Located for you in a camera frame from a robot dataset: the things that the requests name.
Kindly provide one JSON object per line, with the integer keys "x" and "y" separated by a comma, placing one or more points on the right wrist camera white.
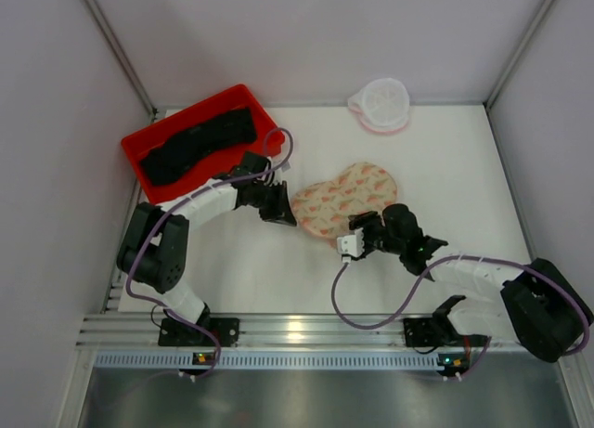
{"x": 351, "y": 247}

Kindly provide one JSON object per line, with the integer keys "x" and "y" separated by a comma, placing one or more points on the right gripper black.
{"x": 368, "y": 228}

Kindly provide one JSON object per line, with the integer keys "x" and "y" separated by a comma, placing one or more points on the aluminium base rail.
{"x": 266, "y": 331}

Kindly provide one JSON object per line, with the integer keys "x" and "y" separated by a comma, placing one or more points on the black bra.
{"x": 179, "y": 153}

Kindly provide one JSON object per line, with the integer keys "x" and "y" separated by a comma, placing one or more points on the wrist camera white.
{"x": 282, "y": 166}
{"x": 351, "y": 247}

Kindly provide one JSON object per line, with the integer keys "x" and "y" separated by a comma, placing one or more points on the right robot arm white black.
{"x": 532, "y": 305}

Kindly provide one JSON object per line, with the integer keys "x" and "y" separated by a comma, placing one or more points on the floral pink laundry bag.
{"x": 323, "y": 209}

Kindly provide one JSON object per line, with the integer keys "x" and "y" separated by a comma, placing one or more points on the red plastic bin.
{"x": 138, "y": 145}

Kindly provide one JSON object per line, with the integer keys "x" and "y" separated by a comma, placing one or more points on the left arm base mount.
{"x": 176, "y": 334}

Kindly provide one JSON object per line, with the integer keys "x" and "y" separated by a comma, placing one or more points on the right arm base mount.
{"x": 433, "y": 332}

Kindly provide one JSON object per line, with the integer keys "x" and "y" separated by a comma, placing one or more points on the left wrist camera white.
{"x": 282, "y": 166}

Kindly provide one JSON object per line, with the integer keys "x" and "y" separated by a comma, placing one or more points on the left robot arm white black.
{"x": 153, "y": 254}

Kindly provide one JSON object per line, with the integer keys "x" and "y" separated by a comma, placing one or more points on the slotted cable duct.
{"x": 278, "y": 360}

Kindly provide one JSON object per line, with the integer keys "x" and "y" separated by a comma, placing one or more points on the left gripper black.
{"x": 272, "y": 201}

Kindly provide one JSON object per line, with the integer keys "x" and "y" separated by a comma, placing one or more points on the white mesh laundry bag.
{"x": 381, "y": 106}

